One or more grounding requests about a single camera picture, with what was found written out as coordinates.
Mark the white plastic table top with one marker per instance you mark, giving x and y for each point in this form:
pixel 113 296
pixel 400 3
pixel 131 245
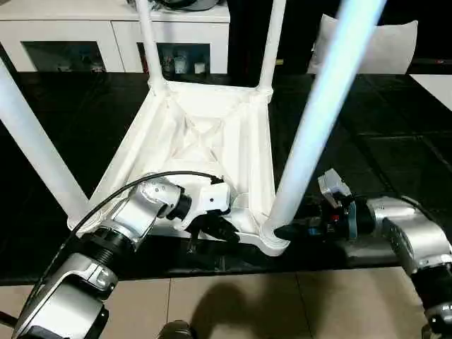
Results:
pixel 226 134

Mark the white plastic table leg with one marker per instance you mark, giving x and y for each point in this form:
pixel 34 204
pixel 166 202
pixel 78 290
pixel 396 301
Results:
pixel 332 106
pixel 272 42
pixel 148 42
pixel 35 148

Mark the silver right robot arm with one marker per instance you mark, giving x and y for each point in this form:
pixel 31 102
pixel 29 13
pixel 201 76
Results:
pixel 417 240

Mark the black table mat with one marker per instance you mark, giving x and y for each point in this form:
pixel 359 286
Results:
pixel 388 141

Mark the black robot foot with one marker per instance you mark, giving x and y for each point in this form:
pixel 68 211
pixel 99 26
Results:
pixel 176 330

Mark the white flat sheet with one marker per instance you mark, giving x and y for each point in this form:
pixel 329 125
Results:
pixel 434 88

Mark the light grey cushion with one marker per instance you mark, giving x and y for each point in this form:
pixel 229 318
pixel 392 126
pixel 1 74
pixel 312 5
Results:
pixel 392 46

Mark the black tall cabinet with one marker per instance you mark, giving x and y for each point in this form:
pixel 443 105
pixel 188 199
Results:
pixel 244 35

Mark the grey carry case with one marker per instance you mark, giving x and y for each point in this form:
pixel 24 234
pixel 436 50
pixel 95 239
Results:
pixel 176 3

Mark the white glass-door cabinet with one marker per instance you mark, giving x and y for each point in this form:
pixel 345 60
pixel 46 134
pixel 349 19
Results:
pixel 70 14

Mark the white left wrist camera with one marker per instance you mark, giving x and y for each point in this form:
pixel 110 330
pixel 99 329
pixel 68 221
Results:
pixel 212 199

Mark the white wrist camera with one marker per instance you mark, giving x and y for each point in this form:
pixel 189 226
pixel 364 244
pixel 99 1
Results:
pixel 333 187
pixel 212 199

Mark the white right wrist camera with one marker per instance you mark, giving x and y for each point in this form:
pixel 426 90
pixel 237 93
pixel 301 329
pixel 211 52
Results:
pixel 333 187

